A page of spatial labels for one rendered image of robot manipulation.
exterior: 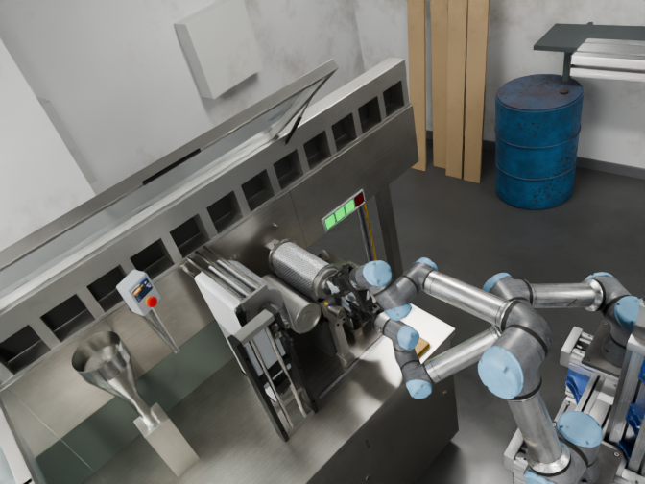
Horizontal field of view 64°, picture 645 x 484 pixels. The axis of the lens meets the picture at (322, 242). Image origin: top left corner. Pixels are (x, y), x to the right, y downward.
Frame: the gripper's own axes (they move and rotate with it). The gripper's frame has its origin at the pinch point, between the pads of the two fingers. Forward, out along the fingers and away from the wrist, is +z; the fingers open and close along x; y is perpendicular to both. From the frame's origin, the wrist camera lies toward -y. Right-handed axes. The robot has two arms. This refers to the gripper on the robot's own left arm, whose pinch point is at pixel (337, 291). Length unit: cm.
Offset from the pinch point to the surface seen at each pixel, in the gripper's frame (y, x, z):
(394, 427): -59, 6, 20
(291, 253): 20.0, 0.9, 11.5
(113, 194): 57, 50, -49
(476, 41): 54, -233, 89
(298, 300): 5.6, 11.5, 6.3
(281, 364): -5.3, 32.8, -6.0
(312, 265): 12.4, 0.8, 2.3
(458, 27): 70, -234, 96
